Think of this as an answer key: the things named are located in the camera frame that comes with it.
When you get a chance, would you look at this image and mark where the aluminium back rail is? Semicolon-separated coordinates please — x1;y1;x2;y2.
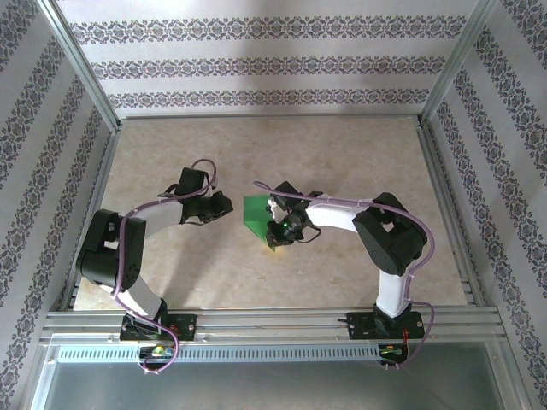
117;113;424;123

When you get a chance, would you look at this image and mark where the slotted grey cable duct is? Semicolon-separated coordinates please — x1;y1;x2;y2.
55;344;411;364

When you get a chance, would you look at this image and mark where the small circuit board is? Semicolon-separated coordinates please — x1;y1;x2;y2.
138;345;176;360
378;343;409;360

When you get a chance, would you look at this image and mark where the aluminium side rail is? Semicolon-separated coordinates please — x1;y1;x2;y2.
57;127;123;312
416;123;488;308

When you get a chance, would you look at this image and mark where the grey metal sheet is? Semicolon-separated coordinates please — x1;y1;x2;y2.
29;358;522;410

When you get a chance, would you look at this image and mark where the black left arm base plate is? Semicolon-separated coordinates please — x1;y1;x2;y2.
119;313;198;343

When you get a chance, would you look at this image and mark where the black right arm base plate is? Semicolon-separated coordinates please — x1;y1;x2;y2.
337;309;427;342

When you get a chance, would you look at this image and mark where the aluminium mounting rail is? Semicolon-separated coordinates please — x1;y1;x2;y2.
40;310;505;343

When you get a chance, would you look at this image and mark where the green paper sheet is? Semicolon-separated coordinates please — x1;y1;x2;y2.
241;194;274;247

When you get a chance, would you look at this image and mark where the aluminium frame post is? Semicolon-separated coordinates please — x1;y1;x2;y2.
36;0;121;134
417;0;500;128

